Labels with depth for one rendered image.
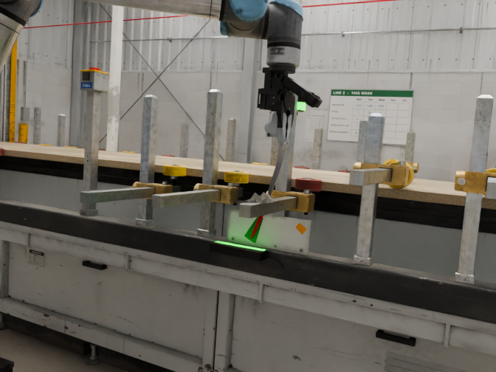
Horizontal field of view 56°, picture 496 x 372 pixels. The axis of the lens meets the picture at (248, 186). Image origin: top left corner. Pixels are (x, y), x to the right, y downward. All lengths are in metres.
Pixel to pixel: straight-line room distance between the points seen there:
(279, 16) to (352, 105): 7.37
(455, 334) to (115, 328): 1.38
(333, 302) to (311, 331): 0.32
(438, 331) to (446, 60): 7.41
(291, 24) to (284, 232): 0.57
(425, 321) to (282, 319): 0.56
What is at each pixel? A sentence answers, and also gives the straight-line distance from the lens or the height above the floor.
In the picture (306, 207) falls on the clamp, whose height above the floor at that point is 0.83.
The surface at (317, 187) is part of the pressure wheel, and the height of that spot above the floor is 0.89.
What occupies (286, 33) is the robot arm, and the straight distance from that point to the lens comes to 1.28.
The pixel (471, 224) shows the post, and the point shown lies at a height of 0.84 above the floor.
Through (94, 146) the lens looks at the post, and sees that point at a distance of 1.79.
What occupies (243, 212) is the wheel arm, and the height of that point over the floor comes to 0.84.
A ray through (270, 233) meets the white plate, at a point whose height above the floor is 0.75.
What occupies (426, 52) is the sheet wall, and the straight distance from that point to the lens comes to 8.62.
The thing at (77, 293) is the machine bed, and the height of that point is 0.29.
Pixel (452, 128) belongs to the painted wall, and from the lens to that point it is 8.40.
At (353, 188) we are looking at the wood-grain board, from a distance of 1.45.
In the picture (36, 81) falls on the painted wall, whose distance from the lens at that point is 11.12.
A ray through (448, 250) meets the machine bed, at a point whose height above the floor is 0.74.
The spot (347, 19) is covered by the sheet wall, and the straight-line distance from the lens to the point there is 8.96.
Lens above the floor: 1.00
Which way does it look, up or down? 5 degrees down
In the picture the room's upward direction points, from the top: 4 degrees clockwise
